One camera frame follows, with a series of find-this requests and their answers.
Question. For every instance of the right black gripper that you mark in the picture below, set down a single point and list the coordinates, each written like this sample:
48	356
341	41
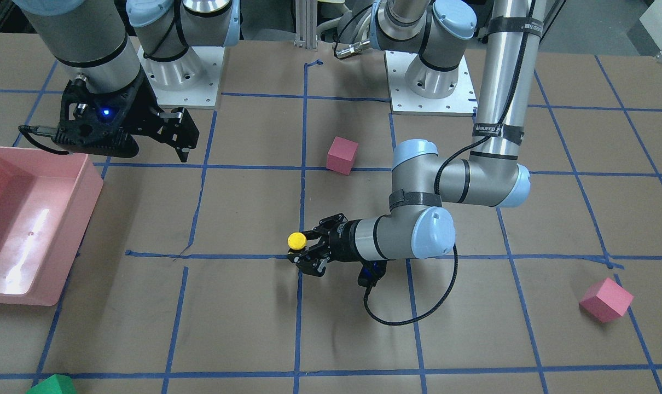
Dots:
143	111

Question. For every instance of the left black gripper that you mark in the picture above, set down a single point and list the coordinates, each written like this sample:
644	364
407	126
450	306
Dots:
340	239

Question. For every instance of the yellow push button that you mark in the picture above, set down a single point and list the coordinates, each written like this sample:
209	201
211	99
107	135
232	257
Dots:
297	242

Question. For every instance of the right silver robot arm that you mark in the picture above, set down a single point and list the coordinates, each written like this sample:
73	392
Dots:
116	66

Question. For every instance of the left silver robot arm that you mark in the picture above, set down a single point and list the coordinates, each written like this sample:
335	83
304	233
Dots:
485	172

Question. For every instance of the dark pink cube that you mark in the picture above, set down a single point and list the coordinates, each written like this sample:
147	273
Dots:
342	155

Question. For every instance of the pink plastic bin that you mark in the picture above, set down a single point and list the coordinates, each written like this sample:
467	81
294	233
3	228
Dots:
46	202

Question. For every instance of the green cube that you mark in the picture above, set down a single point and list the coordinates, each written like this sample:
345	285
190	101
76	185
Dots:
55	384

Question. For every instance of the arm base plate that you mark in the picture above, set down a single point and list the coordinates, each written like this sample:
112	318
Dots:
416	89
191	81

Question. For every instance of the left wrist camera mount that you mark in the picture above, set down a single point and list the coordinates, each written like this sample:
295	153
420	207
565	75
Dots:
371	273

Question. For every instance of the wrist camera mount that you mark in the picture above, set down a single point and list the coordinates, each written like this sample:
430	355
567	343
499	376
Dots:
371	273
92	123

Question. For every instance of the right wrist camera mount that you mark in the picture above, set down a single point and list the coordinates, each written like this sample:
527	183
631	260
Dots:
92	123

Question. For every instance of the aluminium frame post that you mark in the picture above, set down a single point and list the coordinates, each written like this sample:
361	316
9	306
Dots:
305	24

